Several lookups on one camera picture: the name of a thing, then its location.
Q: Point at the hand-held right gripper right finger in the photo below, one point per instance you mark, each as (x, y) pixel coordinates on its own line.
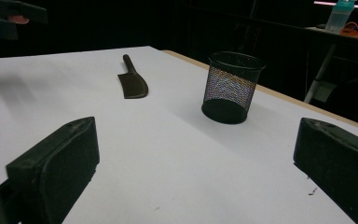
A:
(341, 168)

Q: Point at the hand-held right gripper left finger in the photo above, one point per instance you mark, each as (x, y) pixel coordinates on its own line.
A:
(56, 168)

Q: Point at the dark kitchen knife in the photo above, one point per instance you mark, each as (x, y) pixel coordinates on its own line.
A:
(134, 84)

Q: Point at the black mesh pen holder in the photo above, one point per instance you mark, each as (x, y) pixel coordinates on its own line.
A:
(230, 90)

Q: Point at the wooden desk with white legs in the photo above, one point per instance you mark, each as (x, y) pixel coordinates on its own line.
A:
(320, 74)

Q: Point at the white table cover sheet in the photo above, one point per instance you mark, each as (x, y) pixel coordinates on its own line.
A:
(167, 155)

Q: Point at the clear bottle with teal cap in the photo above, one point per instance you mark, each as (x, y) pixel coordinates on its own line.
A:
(338, 17)

